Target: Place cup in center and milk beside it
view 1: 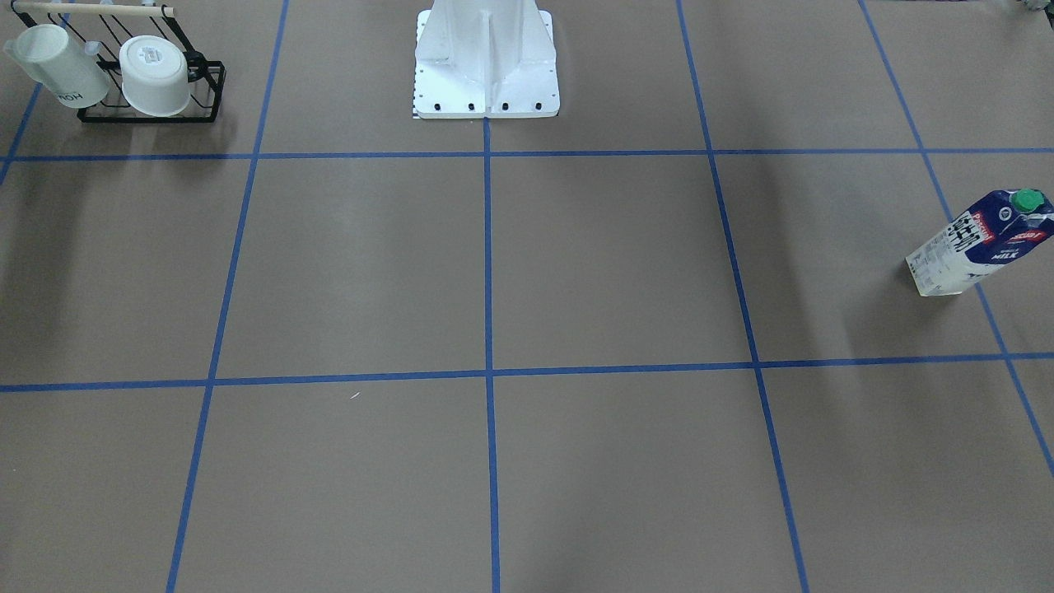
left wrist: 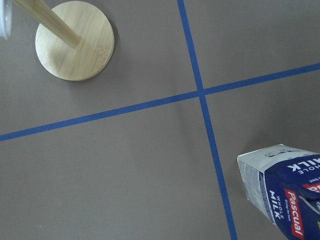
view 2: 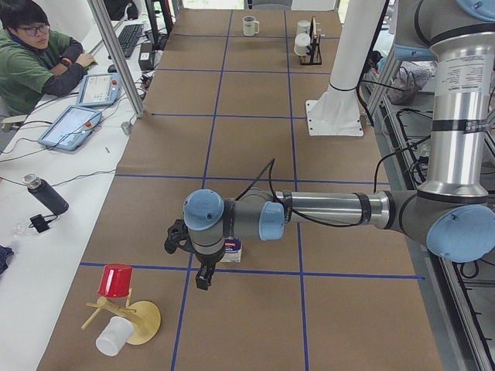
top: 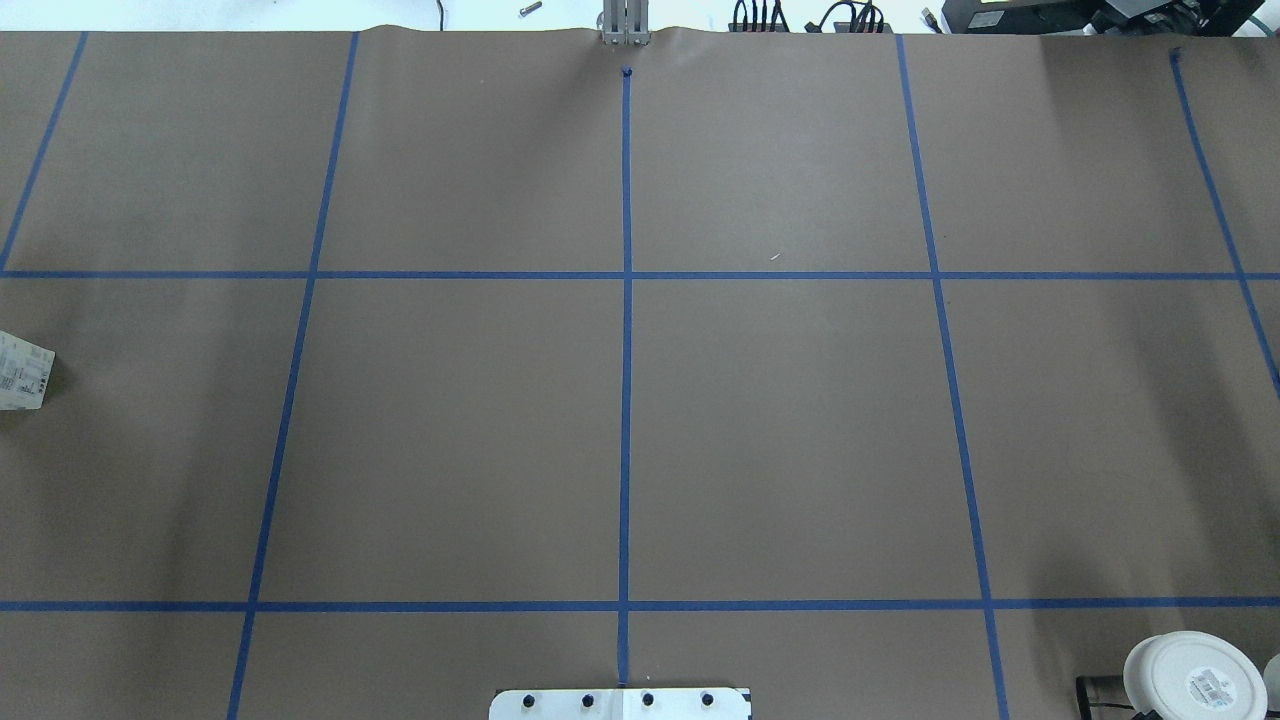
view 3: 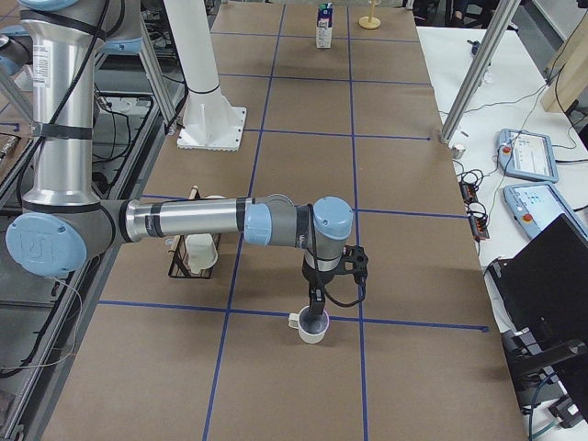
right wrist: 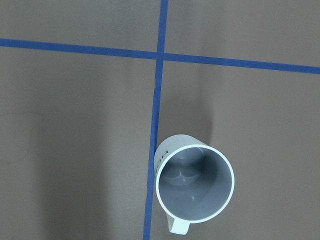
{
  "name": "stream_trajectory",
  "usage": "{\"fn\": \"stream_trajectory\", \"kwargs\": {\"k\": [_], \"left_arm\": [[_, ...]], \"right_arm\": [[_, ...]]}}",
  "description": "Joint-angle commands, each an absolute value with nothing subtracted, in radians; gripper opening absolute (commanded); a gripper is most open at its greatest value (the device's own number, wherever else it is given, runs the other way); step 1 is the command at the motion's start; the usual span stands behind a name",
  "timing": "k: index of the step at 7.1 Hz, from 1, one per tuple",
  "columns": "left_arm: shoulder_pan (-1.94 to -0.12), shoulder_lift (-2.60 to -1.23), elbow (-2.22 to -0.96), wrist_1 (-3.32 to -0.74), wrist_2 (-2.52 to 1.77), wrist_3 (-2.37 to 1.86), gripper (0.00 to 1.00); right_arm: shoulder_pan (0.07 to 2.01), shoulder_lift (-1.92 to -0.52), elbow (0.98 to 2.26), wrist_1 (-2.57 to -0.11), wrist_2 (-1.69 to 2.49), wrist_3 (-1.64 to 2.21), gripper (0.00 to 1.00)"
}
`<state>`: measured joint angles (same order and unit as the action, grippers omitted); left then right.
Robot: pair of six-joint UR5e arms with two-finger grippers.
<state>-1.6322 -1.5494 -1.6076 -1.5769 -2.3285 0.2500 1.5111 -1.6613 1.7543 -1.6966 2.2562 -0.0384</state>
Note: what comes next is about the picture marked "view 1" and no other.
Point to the white mug dark inside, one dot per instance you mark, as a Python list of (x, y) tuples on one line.
[(154, 76)]

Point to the blue white milk carton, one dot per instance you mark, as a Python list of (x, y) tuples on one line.
[(992, 233)]

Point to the white mug in rack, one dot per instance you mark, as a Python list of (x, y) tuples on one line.
[(52, 58)]

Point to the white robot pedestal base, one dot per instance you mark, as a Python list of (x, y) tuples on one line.
[(485, 59)]

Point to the black wire cup rack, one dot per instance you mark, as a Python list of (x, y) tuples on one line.
[(115, 62)]

